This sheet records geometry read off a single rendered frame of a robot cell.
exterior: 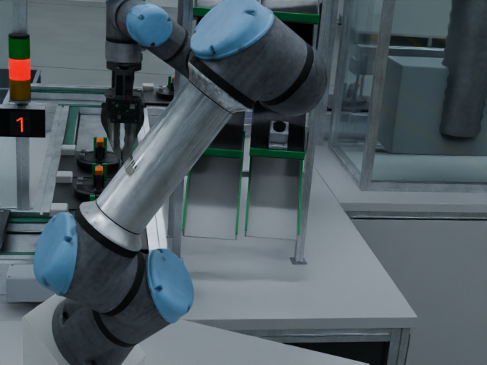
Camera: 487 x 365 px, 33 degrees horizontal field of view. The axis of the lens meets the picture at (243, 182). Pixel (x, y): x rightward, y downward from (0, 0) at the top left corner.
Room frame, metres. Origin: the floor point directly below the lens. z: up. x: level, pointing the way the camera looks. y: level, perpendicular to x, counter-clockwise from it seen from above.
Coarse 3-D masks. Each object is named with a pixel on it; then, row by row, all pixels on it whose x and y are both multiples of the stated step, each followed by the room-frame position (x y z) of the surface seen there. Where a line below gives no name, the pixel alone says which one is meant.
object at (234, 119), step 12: (228, 120) 1.94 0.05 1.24; (240, 120) 1.94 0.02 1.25; (228, 132) 1.90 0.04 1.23; (240, 132) 1.90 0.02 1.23; (216, 144) 1.86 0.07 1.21; (228, 144) 1.86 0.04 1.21; (240, 144) 1.86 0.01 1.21; (216, 156) 1.82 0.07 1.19; (228, 156) 1.82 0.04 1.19; (240, 156) 1.82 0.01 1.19
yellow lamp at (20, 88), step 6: (12, 84) 1.91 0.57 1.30; (18, 84) 1.91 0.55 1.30; (24, 84) 1.91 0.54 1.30; (12, 90) 1.91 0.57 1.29; (18, 90) 1.91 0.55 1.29; (24, 90) 1.91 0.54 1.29; (12, 96) 1.91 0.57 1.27; (18, 96) 1.91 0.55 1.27; (24, 96) 1.91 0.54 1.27; (30, 96) 1.94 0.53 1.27
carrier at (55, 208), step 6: (90, 198) 1.88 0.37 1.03; (96, 198) 1.84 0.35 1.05; (54, 204) 1.93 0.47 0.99; (60, 204) 1.93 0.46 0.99; (66, 204) 1.94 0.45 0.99; (54, 210) 1.90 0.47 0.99; (60, 210) 1.90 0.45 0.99; (66, 210) 1.91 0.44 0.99; (72, 210) 1.95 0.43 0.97; (144, 228) 1.87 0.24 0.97; (144, 234) 1.84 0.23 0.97; (144, 240) 1.80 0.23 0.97; (144, 246) 1.76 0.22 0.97; (144, 252) 1.75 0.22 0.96
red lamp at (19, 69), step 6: (12, 60) 1.91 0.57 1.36; (18, 60) 1.91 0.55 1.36; (24, 60) 1.92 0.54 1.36; (12, 66) 1.91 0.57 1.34; (18, 66) 1.91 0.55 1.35; (24, 66) 1.92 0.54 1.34; (12, 72) 1.91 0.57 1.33; (18, 72) 1.91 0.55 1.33; (24, 72) 1.92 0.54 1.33; (12, 78) 1.91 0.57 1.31; (18, 78) 1.91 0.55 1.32; (24, 78) 1.91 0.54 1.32
